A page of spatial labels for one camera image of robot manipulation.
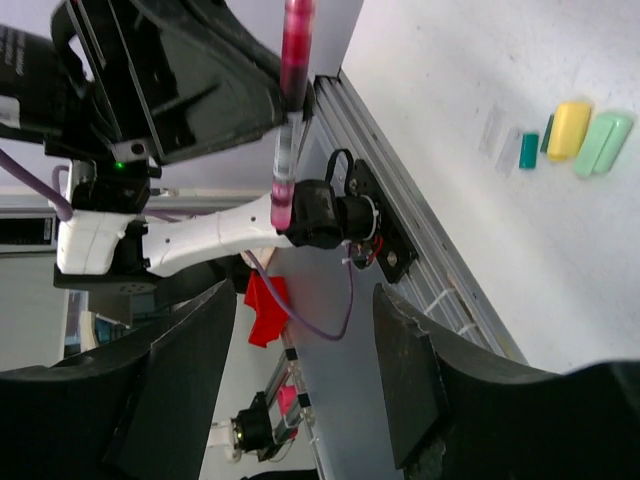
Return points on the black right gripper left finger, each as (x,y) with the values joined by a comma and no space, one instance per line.
(139,407)

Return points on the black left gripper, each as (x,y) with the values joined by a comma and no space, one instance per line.
(166,80)

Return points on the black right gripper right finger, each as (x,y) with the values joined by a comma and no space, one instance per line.
(458,411)

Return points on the red yellow thin pen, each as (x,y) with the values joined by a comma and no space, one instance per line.
(295,59)

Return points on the teal pen cap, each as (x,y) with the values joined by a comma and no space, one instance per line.
(529,151)

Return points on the clear pen cap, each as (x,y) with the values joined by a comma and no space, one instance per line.
(492,130)
(509,154)

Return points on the yellow highlighter cap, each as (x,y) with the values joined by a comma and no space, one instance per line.
(571,120)

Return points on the green highlighter cap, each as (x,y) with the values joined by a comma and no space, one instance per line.
(602,144)

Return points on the dark green pen cap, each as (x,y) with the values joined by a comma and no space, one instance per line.
(547,134)

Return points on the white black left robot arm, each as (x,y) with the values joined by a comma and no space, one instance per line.
(101,238)

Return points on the red object beyond table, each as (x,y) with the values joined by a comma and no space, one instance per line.
(270,318)

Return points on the aluminium table edge rail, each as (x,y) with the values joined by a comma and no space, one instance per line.
(347,421)

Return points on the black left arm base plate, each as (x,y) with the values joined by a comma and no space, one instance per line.
(380,220)

